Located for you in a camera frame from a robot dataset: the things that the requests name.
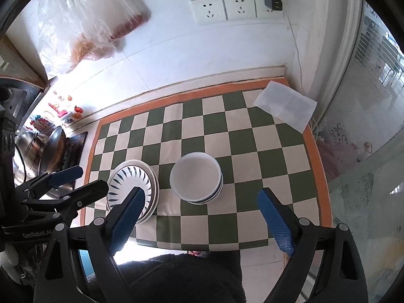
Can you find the blue striped white plate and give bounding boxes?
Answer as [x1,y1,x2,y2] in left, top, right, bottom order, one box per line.
[107,166,152,213]

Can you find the white bowl dark rim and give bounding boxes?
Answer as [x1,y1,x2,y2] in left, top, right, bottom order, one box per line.
[181,172,224,205]

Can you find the plain white bowl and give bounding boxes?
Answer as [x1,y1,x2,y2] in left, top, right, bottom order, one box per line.
[169,152,222,199]

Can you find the metal wok pan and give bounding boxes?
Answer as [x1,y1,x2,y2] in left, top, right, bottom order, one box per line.
[17,126,66,178]

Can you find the black stove top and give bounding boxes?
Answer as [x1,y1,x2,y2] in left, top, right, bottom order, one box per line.
[58,131,88,171]

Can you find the dark fleece sleeve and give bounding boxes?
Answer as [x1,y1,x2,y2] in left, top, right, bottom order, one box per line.
[118,251,246,302]

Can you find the green white checkered mat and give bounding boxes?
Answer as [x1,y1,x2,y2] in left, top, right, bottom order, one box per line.
[84,80,332,251]

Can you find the clear plastic bag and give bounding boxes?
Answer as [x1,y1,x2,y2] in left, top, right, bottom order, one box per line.
[37,0,128,70]

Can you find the white folded paper sheet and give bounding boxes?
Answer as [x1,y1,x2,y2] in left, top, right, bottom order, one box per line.
[253,81,317,134]

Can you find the colourful wall stickers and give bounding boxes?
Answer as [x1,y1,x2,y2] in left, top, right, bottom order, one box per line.
[25,90,84,133]

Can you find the white wall socket strip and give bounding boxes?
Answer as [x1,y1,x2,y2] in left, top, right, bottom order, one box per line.
[190,0,284,25]

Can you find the white charger cable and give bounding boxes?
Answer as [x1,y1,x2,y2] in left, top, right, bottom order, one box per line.
[281,5,306,90]

